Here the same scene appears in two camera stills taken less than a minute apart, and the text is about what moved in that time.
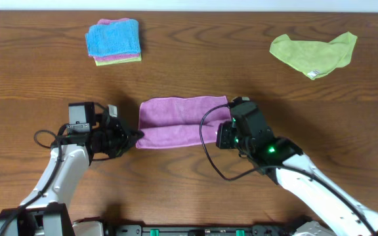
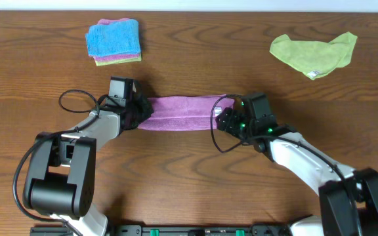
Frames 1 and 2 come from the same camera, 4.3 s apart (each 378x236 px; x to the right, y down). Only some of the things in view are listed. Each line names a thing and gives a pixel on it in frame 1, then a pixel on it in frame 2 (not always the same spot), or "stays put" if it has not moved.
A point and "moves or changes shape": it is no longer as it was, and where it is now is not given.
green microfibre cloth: (314, 58) stays put
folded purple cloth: (113, 57) stays put
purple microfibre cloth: (169, 121) moves or changes shape
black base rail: (199, 229) stays put
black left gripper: (125, 139) → (148, 110)
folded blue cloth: (115, 38) stays put
